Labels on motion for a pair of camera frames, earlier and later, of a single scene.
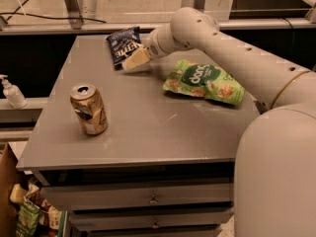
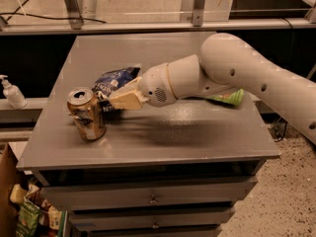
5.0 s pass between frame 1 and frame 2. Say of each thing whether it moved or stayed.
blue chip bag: moved
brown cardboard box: stayed
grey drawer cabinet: stayed
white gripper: moved
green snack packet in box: stayed
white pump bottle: stayed
